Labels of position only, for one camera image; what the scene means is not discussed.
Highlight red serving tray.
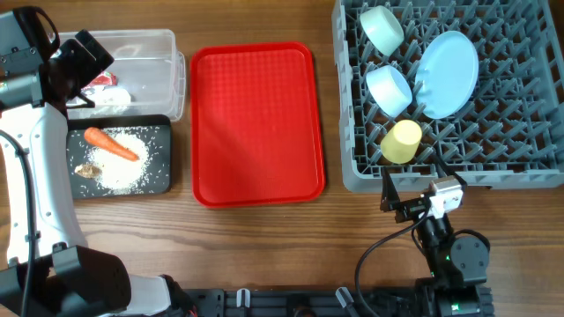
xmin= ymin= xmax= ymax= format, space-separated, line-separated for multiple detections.
xmin=190 ymin=41 xmax=325 ymax=208

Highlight green bowl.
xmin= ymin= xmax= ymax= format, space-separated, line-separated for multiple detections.
xmin=360 ymin=5 xmax=404 ymax=56

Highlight white rice leftovers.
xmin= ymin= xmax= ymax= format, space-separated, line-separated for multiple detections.
xmin=66 ymin=125 xmax=171 ymax=198

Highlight walnut shell scraps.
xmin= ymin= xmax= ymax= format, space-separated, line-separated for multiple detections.
xmin=74 ymin=164 xmax=101 ymax=179

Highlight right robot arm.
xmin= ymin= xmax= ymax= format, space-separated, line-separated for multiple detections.
xmin=381 ymin=155 xmax=494 ymax=317

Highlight light blue bowl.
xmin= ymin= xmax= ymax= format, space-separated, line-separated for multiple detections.
xmin=366 ymin=65 xmax=412 ymax=119

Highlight light blue plate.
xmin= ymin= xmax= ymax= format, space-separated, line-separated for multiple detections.
xmin=415 ymin=31 xmax=479 ymax=119

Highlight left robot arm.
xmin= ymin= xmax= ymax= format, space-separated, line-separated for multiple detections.
xmin=1 ymin=6 xmax=179 ymax=316

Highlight red snack wrapper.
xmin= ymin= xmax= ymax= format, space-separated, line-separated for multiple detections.
xmin=82 ymin=71 xmax=118 ymax=92

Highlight yellow plastic cup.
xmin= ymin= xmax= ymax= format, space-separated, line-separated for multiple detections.
xmin=380 ymin=120 xmax=422 ymax=164

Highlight black plastic tray bin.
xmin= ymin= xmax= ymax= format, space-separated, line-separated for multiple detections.
xmin=66 ymin=114 xmax=172 ymax=199

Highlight white tissue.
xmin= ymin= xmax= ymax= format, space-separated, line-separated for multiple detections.
xmin=82 ymin=85 xmax=132 ymax=107

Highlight grey dishwasher rack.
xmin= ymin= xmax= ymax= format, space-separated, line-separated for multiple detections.
xmin=331 ymin=1 xmax=563 ymax=192

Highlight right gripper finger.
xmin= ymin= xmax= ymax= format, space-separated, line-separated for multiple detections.
xmin=380 ymin=167 xmax=400 ymax=212
xmin=434 ymin=153 xmax=467 ymax=188

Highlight clear plastic storage bin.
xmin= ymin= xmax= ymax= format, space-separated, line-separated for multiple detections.
xmin=68 ymin=29 xmax=187 ymax=122

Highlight orange carrot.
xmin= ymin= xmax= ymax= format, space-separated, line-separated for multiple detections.
xmin=84 ymin=127 xmax=138 ymax=161

